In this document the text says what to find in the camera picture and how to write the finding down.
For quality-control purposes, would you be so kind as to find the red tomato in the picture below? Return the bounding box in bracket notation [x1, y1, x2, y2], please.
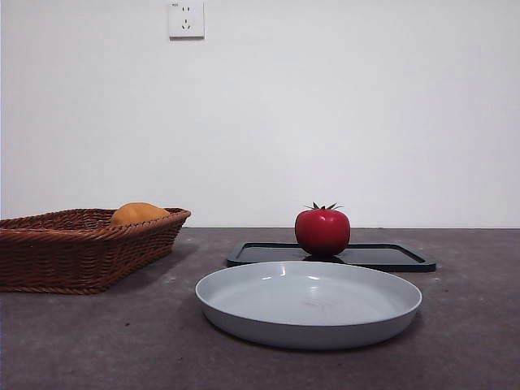
[294, 201, 351, 258]

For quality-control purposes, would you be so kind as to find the orange-brown potato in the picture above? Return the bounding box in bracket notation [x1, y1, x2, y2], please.
[109, 201, 171, 228]

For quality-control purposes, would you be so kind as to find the pale grey round plate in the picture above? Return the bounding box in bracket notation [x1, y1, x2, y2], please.
[194, 260, 423, 351]

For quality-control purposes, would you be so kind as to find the black rectangular tray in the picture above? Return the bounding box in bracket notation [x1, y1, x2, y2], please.
[226, 240, 437, 273]

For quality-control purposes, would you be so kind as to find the brown wicker basket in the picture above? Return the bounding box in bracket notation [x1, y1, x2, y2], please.
[0, 207, 192, 295]

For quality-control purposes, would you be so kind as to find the white wall socket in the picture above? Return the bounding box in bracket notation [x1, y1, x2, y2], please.
[168, 0, 206, 41]

